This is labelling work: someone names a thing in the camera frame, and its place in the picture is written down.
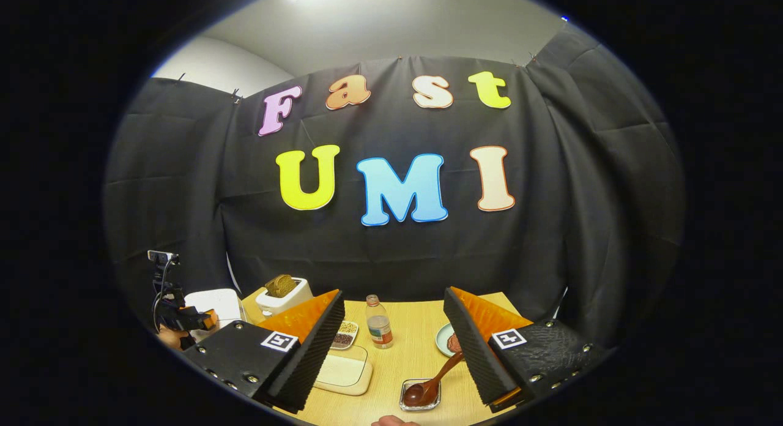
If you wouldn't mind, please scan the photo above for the pale green plate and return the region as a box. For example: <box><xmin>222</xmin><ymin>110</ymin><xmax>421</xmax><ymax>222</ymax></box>
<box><xmin>435</xmin><ymin>323</ymin><xmax>464</xmax><ymax>357</ymax></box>

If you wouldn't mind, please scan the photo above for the white divided grain dish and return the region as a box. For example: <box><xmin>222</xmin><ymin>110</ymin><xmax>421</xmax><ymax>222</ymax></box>
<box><xmin>330</xmin><ymin>320</ymin><xmax>360</xmax><ymax>351</ymax></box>

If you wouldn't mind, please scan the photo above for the white toaster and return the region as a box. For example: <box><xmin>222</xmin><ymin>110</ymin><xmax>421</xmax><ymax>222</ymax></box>
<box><xmin>255</xmin><ymin>278</ymin><xmax>314</xmax><ymax>316</ymax></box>

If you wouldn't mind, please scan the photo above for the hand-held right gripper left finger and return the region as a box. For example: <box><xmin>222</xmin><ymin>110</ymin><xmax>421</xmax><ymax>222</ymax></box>
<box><xmin>182</xmin><ymin>290</ymin><xmax>345</xmax><ymax>414</ymax></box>

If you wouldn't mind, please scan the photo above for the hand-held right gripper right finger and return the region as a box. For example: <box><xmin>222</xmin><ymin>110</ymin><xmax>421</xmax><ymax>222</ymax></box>
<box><xmin>443</xmin><ymin>286</ymin><xmax>612</xmax><ymax>413</ymax></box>

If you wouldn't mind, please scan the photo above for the white rice cooker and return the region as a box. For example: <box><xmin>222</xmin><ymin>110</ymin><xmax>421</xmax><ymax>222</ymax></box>
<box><xmin>184</xmin><ymin>288</ymin><xmax>245</xmax><ymax>343</ymax></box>

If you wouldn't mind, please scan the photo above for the black backdrop cloth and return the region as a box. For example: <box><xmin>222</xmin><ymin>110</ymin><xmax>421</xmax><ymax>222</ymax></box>
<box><xmin>103</xmin><ymin>22</ymin><xmax>686</xmax><ymax>353</ymax></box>

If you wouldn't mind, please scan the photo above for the brown bread slice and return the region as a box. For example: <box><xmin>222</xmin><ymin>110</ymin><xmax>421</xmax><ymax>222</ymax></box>
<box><xmin>264</xmin><ymin>274</ymin><xmax>299</xmax><ymax>298</ymax></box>

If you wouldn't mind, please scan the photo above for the brown wooden spoon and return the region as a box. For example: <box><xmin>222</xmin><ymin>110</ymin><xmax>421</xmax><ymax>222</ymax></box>
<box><xmin>402</xmin><ymin>351</ymin><xmax>466</xmax><ymax>408</ymax></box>

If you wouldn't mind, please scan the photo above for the clear plastic bottle red label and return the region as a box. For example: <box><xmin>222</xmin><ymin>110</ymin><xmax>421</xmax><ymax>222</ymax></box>
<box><xmin>366</xmin><ymin>294</ymin><xmax>393</xmax><ymax>349</ymax></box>

